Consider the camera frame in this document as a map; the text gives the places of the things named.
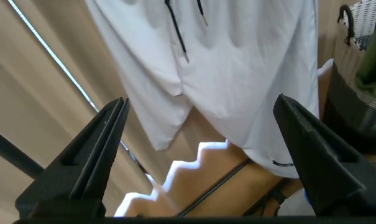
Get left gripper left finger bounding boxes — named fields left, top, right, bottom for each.
left=15, top=97, right=131, bottom=218

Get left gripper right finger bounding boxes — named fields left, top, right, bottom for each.
left=273, top=93, right=376, bottom=217

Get green garment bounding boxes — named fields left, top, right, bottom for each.
left=355, top=0, right=376, bottom=100

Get pale grey shorts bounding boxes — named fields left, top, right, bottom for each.
left=84, top=0, right=321, bottom=180

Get black clothes rack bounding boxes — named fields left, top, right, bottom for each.
left=0, top=126, right=290, bottom=218

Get white laundry basket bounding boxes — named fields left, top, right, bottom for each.
left=323, top=0, right=376, bottom=155

